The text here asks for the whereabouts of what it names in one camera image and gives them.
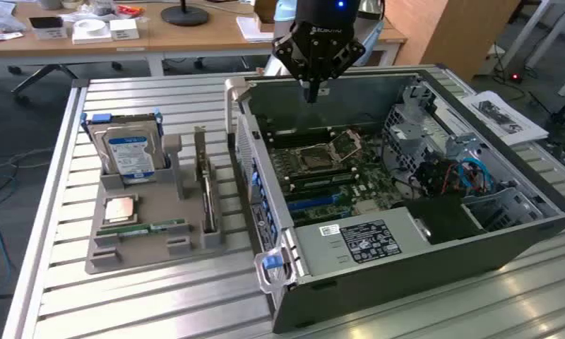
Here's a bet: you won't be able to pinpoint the silver CPU chip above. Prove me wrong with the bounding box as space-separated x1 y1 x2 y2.
101 196 139 225

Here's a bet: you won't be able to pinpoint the grey power supply unit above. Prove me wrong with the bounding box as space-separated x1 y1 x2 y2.
293 206 429 276

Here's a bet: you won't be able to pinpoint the black round lamp base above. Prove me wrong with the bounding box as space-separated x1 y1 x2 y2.
158 0 211 27

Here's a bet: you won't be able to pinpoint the metal socket cover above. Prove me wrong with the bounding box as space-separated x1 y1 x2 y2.
327 129 364 164

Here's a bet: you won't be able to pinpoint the red packet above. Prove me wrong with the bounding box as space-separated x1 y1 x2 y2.
114 4 145 18

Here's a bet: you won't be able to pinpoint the hard disk in blue caddy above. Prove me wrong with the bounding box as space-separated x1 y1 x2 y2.
81 109 166 186

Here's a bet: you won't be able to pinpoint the green motherboard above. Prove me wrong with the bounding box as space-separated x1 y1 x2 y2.
265 129 404 227

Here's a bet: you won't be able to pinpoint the clear plastic bag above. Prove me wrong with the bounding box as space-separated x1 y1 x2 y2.
0 0 27 32

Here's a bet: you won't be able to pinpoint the wooden desk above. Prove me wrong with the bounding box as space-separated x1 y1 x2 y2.
0 0 409 77

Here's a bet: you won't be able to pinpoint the metal drive cage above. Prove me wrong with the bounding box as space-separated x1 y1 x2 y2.
384 102 453 170

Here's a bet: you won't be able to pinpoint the CPU socket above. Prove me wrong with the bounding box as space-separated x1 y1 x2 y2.
294 144 342 170

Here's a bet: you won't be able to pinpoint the black chair base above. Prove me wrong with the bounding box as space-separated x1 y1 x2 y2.
10 62 123 105

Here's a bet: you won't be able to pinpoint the plain white box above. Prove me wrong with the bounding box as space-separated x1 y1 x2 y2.
107 18 139 42

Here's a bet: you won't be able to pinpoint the black tripod stand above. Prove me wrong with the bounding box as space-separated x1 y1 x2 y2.
529 70 565 167

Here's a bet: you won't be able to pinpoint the black open PC case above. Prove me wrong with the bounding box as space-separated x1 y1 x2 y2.
222 69 565 335

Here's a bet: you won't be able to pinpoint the blue wire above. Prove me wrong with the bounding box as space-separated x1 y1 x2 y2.
456 157 496 195

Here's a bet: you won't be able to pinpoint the graphics card with black fan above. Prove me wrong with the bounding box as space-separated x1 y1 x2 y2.
191 125 217 236

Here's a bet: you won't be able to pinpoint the red wire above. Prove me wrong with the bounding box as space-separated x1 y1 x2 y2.
441 164 472 195

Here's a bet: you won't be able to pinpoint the white box with black top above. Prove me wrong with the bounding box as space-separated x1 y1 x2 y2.
26 16 69 41

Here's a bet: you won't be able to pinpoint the grey parts rack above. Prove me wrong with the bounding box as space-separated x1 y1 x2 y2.
83 133 229 275

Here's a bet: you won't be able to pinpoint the white booklets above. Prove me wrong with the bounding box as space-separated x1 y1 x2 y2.
235 16 277 43

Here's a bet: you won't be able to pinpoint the brown cardboard box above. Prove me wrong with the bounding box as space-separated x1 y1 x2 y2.
253 0 278 24

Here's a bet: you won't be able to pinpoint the metal disk bay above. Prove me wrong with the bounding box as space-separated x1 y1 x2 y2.
461 186 545 232

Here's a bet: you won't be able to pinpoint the wooden cabinet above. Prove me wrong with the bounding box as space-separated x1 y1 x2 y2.
384 0 521 82

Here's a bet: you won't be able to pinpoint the green RAM stick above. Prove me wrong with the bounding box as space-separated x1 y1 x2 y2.
95 218 187 237

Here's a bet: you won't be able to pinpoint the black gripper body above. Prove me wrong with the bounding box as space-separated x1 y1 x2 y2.
289 0 361 77

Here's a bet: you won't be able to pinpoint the white tape roll on box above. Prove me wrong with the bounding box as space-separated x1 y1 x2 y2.
70 19 114 45

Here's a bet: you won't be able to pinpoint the stack of printed papers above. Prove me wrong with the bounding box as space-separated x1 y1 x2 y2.
458 90 550 148

